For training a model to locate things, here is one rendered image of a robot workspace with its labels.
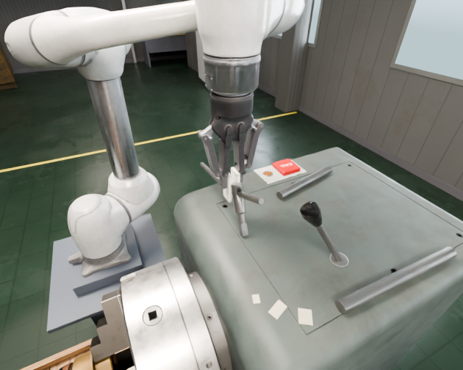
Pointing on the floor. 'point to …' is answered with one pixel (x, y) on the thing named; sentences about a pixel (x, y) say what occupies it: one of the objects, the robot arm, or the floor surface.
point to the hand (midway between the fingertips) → (231, 184)
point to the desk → (175, 42)
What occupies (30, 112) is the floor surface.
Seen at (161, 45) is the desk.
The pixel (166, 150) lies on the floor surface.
